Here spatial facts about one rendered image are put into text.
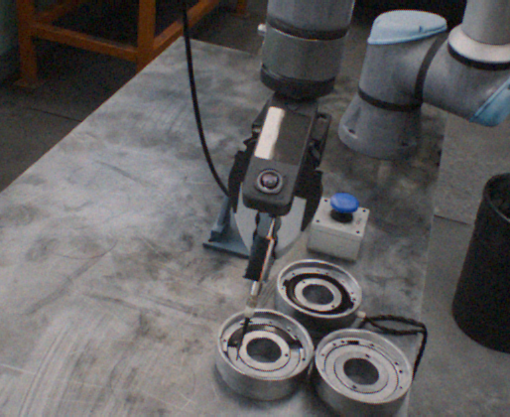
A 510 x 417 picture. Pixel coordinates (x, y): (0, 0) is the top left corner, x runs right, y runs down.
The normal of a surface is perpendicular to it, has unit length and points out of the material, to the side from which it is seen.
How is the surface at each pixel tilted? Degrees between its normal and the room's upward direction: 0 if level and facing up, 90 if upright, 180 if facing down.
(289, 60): 90
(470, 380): 0
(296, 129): 32
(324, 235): 90
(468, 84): 102
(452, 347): 0
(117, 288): 0
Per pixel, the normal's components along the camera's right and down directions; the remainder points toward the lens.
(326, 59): 0.47, 0.54
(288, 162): -0.02, -0.42
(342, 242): -0.28, 0.51
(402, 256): 0.13, -0.82
